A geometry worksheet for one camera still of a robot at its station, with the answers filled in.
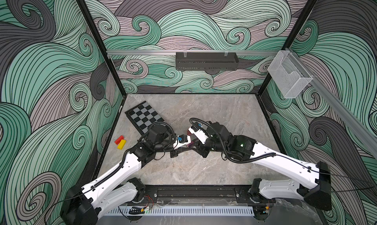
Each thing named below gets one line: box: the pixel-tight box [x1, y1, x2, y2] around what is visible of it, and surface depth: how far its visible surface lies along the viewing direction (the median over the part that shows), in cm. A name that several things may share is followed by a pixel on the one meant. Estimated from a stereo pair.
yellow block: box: [116, 139, 127, 150], surface depth 94 cm
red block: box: [114, 135, 125, 145], surface depth 94 cm
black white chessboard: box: [124, 100, 165, 136], surface depth 105 cm
